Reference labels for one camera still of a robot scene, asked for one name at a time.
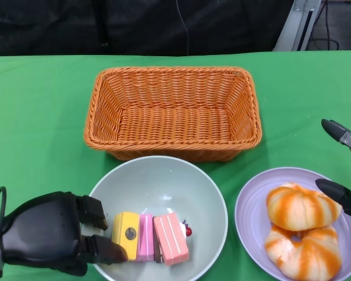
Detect grey aluminium frame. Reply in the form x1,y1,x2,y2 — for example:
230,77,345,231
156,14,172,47
273,0,323,52

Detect green tablecloth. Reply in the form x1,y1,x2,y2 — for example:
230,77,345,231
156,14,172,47
0,49,351,281

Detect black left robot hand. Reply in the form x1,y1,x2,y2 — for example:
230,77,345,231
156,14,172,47
1,191,128,277

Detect black backdrop curtain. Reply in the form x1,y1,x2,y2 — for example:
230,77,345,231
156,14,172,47
0,0,296,56

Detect long orange striped bread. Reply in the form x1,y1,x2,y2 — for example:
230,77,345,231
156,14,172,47
264,224,342,280

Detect dark brown chocolate cake slice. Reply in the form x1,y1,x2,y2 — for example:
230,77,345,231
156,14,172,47
153,234,164,263

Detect grey metal bowl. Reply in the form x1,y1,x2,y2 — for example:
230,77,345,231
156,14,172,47
87,156,229,281

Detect round pumpkin shaped bread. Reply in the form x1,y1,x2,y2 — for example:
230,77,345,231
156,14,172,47
266,183,343,231

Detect red brown cake slice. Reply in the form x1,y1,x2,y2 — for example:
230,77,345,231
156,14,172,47
153,213,193,266

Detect orange wicker basket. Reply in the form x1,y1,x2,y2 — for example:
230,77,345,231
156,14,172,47
83,66,263,162

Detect white round plate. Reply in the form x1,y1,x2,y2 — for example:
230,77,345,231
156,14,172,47
235,167,351,281

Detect pink cake slice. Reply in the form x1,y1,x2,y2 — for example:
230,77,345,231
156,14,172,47
136,213,154,262

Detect yellow cake block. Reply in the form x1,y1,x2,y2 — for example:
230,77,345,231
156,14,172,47
111,212,140,261

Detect black floor cables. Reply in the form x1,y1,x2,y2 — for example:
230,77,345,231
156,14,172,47
309,0,340,50

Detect thin black hanging cable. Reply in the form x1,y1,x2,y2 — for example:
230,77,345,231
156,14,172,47
175,0,191,56

